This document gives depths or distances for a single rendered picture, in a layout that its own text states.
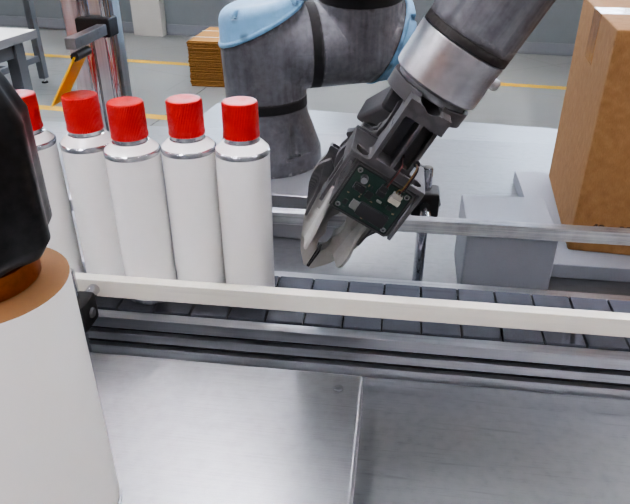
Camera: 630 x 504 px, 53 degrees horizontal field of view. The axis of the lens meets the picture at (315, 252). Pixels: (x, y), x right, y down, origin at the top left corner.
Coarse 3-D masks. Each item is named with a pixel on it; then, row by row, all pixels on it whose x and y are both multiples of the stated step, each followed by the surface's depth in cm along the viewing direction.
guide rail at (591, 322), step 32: (128, 288) 63; (160, 288) 62; (192, 288) 62; (224, 288) 61; (256, 288) 61; (288, 288) 61; (416, 320) 60; (448, 320) 60; (480, 320) 59; (512, 320) 59; (544, 320) 58; (576, 320) 58; (608, 320) 57
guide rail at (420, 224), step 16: (272, 208) 66; (288, 208) 66; (288, 224) 66; (336, 224) 65; (416, 224) 64; (432, 224) 64; (448, 224) 63; (464, 224) 63; (480, 224) 63; (496, 224) 63; (512, 224) 63; (528, 224) 63; (544, 224) 63; (560, 224) 63; (560, 240) 63; (576, 240) 62; (592, 240) 62; (608, 240) 62; (624, 240) 62
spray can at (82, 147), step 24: (72, 96) 58; (96, 96) 59; (72, 120) 58; (96, 120) 59; (72, 144) 59; (96, 144) 59; (72, 168) 60; (96, 168) 60; (72, 192) 62; (96, 192) 61; (96, 216) 62; (96, 240) 64; (96, 264) 65; (120, 264) 66
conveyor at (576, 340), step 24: (312, 288) 69; (336, 288) 68; (360, 288) 68; (408, 288) 68; (432, 288) 68; (144, 312) 64; (168, 312) 64; (192, 312) 64; (216, 312) 64; (240, 312) 64; (264, 312) 64; (288, 312) 64; (624, 312) 64; (456, 336) 61; (480, 336) 61; (504, 336) 61; (528, 336) 61; (552, 336) 61; (576, 336) 61; (600, 336) 61
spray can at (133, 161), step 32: (128, 96) 58; (128, 128) 57; (128, 160) 57; (160, 160) 60; (128, 192) 59; (160, 192) 61; (128, 224) 61; (160, 224) 62; (128, 256) 63; (160, 256) 63
